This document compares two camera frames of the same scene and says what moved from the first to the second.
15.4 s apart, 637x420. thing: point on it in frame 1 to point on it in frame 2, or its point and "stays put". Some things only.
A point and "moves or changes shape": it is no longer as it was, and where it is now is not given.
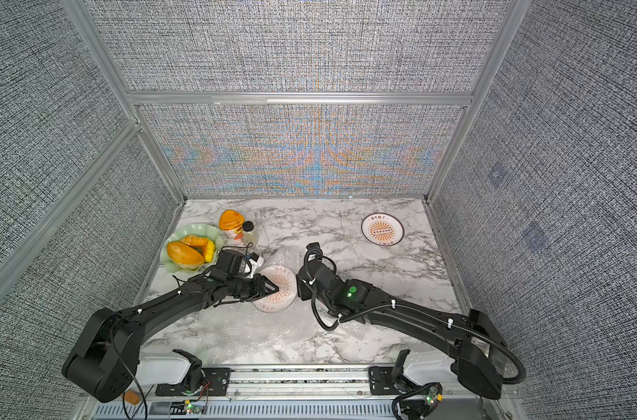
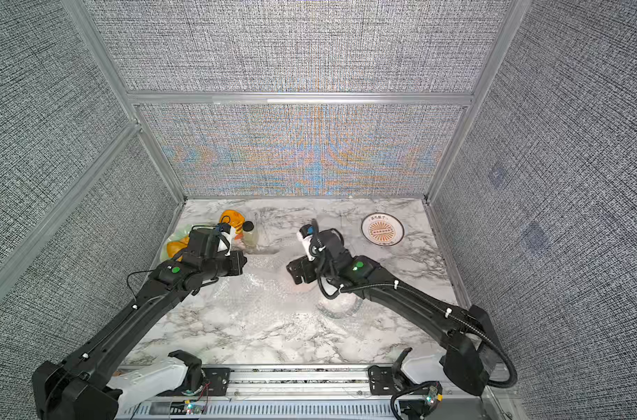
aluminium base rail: [290, 392] stays put
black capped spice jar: [249, 234] stays put
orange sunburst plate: [285, 279] moves or changes shape
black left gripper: [261, 287] to [238, 264]
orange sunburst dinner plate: [382, 229] stays put
